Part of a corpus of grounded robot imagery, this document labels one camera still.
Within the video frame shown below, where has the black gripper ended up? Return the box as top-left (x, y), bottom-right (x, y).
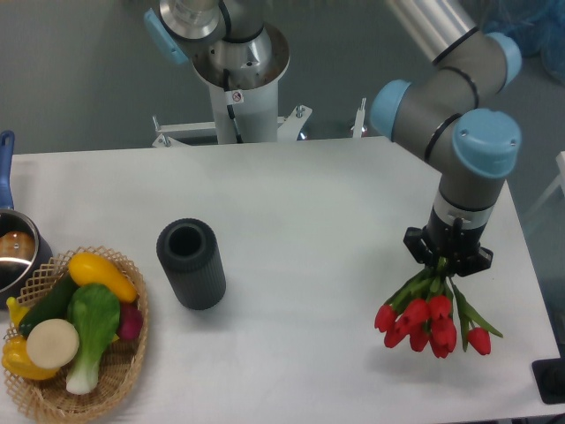
top-left (403, 209), bottom-right (493, 277)

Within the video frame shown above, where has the red tulip bouquet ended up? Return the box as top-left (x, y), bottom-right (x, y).
top-left (373, 258), bottom-right (503, 359)

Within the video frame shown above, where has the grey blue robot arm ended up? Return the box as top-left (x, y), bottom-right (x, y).
top-left (144, 1), bottom-right (522, 276)

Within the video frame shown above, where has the black device at edge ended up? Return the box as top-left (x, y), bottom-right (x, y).
top-left (531, 358), bottom-right (564, 405)

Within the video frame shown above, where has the blue plastic bag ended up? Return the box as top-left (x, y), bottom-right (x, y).
top-left (480, 1), bottom-right (564, 85)

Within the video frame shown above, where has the dark grey ribbed vase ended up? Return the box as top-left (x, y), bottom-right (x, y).
top-left (156, 218), bottom-right (226, 310)

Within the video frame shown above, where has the purple red radish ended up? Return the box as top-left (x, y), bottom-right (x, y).
top-left (117, 303), bottom-right (143, 341)

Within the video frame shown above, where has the green bok choy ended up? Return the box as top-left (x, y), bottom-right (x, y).
top-left (66, 284), bottom-right (120, 395)

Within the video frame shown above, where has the yellow squash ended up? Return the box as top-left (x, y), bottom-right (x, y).
top-left (67, 252), bottom-right (138, 304)

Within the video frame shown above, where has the green cucumber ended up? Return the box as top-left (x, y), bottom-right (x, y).
top-left (18, 274), bottom-right (79, 337)

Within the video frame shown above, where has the beige round radish slice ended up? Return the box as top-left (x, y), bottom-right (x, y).
top-left (26, 319), bottom-right (79, 369)

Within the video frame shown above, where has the woven wicker basket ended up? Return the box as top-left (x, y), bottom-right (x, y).
top-left (3, 246), bottom-right (149, 423)

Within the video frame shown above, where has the yellow banana tip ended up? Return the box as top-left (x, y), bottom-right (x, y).
top-left (6, 297), bottom-right (30, 328)

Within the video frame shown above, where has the yellow bell pepper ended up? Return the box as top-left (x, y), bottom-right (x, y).
top-left (1, 336), bottom-right (59, 381)

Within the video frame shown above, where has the white frame at right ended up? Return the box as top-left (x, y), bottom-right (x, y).
top-left (524, 151), bottom-right (564, 234)

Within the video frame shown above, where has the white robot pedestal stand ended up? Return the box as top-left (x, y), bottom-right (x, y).
top-left (151, 24), bottom-right (369, 149)

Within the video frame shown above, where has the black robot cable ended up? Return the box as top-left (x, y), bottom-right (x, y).
top-left (222, 68), bottom-right (244, 144)

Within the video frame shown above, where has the blue handled saucepan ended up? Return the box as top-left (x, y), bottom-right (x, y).
top-left (1, 130), bottom-right (52, 311)

